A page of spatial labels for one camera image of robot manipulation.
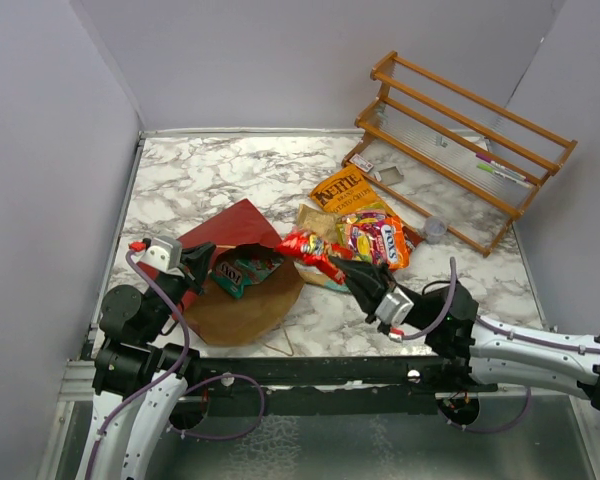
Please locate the orange Fox's fruits candy bag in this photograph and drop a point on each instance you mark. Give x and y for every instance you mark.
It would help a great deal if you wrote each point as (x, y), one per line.
(374, 237)

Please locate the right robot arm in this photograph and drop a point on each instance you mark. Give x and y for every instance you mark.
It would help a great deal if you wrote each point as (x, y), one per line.
(478, 350)

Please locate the teal Fox's candy bag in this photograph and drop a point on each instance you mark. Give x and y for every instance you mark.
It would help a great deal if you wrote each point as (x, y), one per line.
(235, 275)

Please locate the small clear plastic cup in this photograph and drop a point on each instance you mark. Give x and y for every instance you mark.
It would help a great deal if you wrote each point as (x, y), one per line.
(434, 230)

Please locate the small white red card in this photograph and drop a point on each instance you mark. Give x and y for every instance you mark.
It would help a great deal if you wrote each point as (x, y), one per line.
(361, 163)

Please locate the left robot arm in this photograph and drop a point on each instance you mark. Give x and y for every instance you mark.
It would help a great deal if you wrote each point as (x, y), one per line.
(146, 361)

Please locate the small grey tray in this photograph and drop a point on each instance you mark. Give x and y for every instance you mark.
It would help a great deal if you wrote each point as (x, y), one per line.
(388, 175)

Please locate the wooden orange shelf rack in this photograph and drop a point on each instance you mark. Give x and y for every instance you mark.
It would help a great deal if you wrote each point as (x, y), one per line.
(432, 129)

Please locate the brown red paper bag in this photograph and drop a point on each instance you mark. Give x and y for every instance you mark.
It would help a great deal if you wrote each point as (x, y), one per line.
(220, 320)

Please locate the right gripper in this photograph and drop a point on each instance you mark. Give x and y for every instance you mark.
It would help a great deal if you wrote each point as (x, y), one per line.
(369, 284)

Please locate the orange Kettle chips bag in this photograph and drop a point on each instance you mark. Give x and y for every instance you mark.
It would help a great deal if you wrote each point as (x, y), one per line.
(344, 192)

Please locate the gold snack bag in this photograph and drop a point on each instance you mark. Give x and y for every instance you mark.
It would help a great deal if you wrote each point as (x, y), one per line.
(324, 225)

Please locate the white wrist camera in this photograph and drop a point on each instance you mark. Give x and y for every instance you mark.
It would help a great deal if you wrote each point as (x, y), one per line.
(162, 253)
(391, 312)

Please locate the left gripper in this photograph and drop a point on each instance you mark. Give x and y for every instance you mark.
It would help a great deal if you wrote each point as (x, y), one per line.
(197, 258)

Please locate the red nut mix bag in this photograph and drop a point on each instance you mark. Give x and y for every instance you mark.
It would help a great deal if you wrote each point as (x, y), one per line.
(314, 251)

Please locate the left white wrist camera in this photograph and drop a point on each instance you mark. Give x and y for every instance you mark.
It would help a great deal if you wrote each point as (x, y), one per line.
(162, 253)

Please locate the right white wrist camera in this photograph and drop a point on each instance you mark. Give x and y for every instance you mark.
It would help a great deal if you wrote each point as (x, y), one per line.
(391, 312)

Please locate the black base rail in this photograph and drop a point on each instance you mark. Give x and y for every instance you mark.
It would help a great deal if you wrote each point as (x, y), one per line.
(324, 386)

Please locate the markers on shelf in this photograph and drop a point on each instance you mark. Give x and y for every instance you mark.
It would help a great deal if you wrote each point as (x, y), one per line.
(501, 171)

